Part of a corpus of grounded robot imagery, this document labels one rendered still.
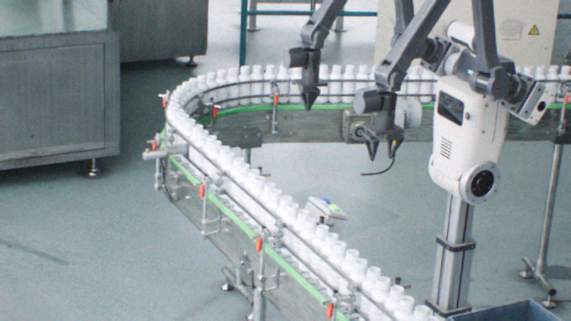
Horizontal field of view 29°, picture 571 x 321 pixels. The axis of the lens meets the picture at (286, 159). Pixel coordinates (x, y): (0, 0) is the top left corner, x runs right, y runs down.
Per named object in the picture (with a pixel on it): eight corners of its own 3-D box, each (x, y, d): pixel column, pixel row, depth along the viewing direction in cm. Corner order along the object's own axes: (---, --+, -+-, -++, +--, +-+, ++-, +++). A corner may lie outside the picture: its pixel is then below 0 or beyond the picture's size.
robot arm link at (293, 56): (325, 31, 351) (311, 26, 358) (293, 33, 345) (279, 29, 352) (324, 68, 354) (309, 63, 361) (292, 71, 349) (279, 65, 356)
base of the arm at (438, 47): (435, 73, 379) (453, 42, 377) (419, 64, 374) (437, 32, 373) (421, 66, 386) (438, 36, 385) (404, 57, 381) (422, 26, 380)
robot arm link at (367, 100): (403, 72, 314) (385, 66, 321) (369, 76, 308) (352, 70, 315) (400, 113, 317) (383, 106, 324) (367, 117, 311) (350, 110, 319)
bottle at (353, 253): (362, 301, 326) (366, 250, 320) (353, 309, 321) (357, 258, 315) (344, 295, 329) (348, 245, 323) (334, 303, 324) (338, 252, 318)
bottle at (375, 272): (360, 326, 312) (364, 274, 306) (357, 316, 318) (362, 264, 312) (381, 327, 313) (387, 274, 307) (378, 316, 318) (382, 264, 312)
